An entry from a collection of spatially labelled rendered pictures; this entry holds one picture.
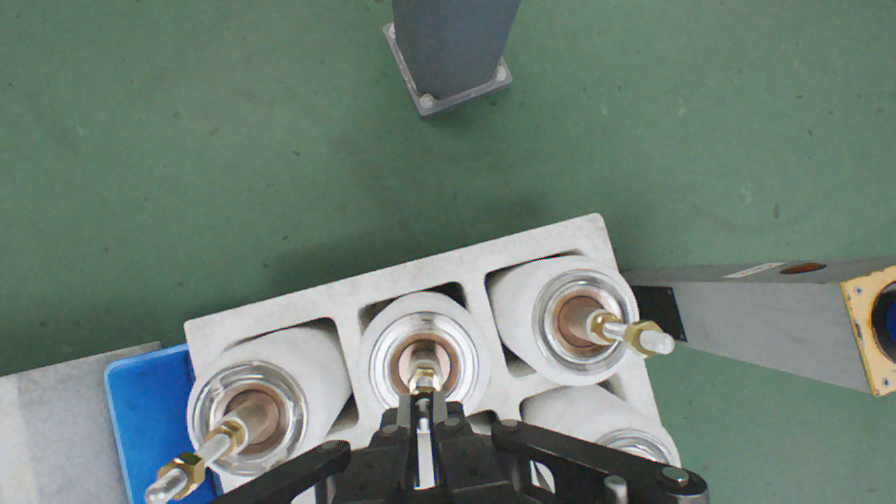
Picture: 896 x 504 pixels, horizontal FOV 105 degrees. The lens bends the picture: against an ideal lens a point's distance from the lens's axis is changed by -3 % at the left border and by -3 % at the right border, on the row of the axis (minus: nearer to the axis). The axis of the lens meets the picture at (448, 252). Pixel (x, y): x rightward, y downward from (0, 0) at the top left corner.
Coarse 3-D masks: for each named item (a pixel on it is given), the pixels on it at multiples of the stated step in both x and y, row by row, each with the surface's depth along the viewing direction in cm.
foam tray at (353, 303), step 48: (528, 240) 33; (576, 240) 33; (336, 288) 31; (384, 288) 32; (432, 288) 43; (480, 288) 32; (192, 336) 30; (240, 336) 31; (528, 384) 32; (624, 384) 33; (336, 432) 31
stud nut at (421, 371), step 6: (420, 366) 21; (414, 372) 21; (420, 372) 20; (426, 372) 20; (432, 372) 20; (414, 378) 20; (432, 378) 20; (438, 378) 21; (408, 384) 20; (414, 384) 20; (438, 384) 20; (438, 390) 20
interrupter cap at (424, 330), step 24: (432, 312) 25; (384, 336) 24; (408, 336) 24; (432, 336) 25; (456, 336) 25; (384, 360) 24; (408, 360) 25; (456, 360) 25; (384, 384) 24; (456, 384) 24; (384, 408) 24
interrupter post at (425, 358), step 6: (414, 354) 25; (420, 354) 24; (426, 354) 23; (432, 354) 24; (414, 360) 23; (420, 360) 22; (426, 360) 22; (432, 360) 22; (438, 360) 24; (408, 366) 23; (414, 366) 22; (426, 366) 22; (432, 366) 22; (438, 366) 22; (408, 372) 22; (438, 372) 22; (408, 378) 22
